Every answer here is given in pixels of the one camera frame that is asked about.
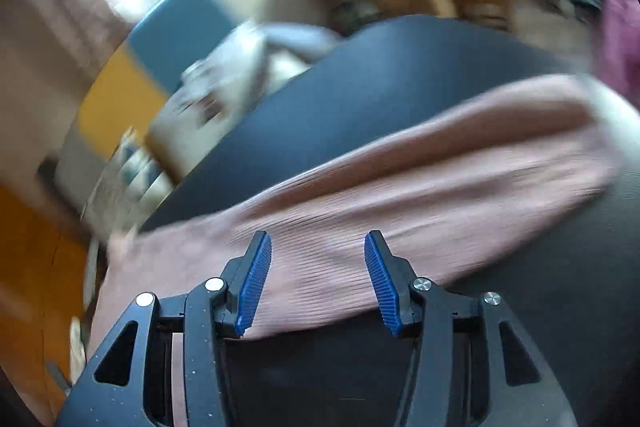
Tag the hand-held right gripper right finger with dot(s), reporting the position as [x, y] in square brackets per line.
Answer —
[382, 282]

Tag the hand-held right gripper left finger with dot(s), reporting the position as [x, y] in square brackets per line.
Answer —
[255, 282]

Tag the pink knit sweater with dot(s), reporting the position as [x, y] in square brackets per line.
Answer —
[400, 182]

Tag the tiger print cushion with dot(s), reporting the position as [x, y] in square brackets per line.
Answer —
[125, 177]

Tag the deer print cushion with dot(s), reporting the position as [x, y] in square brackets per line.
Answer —
[215, 97]

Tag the grey yellow blue sofa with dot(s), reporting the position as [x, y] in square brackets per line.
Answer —
[125, 92]

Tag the pink patterned curtain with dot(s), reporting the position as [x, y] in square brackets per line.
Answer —
[60, 17]

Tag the pink ruffled bed cover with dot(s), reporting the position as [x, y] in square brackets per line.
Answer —
[620, 32]

